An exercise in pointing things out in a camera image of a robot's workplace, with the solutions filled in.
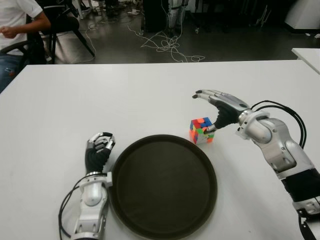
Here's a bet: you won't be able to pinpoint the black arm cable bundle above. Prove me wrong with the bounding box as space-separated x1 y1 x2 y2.
58 174 91 238
250 99 307 148

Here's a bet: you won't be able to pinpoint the white side table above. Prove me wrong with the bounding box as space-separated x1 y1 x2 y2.
291 47 320 75

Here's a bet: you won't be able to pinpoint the tangled white floor cable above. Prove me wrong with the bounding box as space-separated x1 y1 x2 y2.
127 23 206 63

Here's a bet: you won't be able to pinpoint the black chair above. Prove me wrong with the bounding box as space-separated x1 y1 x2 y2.
24 0 96 65

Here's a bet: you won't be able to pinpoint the person in white shirt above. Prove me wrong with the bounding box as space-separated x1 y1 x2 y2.
0 0 52 93

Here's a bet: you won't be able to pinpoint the multicoloured Rubik's cube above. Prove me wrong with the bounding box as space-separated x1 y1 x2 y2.
190 116 216 145

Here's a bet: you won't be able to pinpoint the thin white cable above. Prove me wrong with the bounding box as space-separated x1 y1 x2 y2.
84 21 110 52

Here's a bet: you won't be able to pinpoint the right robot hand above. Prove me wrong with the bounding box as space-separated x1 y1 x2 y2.
191 88 252 133

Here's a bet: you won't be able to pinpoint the white cabinet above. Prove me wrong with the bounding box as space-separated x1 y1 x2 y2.
284 0 320 35

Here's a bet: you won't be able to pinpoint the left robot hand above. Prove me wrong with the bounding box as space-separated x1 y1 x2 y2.
84 131 117 175

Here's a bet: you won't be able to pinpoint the black folded metal stands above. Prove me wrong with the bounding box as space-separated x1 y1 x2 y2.
253 1 273 29

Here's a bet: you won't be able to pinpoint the black wheeled cabinet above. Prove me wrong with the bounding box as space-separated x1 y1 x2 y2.
142 0 171 33

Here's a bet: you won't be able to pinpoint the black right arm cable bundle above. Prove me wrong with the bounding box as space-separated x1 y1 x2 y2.
250 99 307 148

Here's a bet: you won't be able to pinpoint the dark brown round plate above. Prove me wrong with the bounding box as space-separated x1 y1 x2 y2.
111 134 218 240

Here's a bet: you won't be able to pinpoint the black left arm cable bundle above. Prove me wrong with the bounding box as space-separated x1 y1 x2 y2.
58 174 91 238

